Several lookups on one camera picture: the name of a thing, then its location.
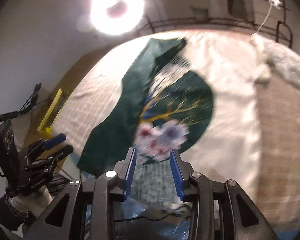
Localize bright round floor lamp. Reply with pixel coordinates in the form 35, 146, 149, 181
90, 0, 145, 36

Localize yellow bar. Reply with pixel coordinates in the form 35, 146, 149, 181
37, 87, 66, 134

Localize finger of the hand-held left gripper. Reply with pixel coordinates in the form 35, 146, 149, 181
24, 145, 74, 173
20, 133, 67, 158

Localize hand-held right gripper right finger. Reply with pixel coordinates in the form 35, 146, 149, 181
169, 149, 278, 240

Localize black metal clothes rack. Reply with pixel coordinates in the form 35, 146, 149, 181
137, 0, 293, 48

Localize white fuzzy cloth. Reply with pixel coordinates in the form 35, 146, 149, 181
250, 34, 300, 92

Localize green and white printed garment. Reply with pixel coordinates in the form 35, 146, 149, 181
76, 30, 263, 180

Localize person's left forearm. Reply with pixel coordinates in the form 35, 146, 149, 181
0, 187, 54, 232

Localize beige plaid blanket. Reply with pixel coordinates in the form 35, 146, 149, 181
37, 34, 300, 233

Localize white lamp cable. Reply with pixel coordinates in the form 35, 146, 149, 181
255, 5, 274, 36

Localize black cables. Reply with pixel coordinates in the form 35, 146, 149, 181
20, 82, 43, 115

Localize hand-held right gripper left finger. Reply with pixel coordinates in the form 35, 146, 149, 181
22, 147, 138, 240

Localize blue sheet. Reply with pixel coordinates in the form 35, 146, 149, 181
85, 200, 193, 240

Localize potted plant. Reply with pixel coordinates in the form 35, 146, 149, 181
191, 6, 208, 21

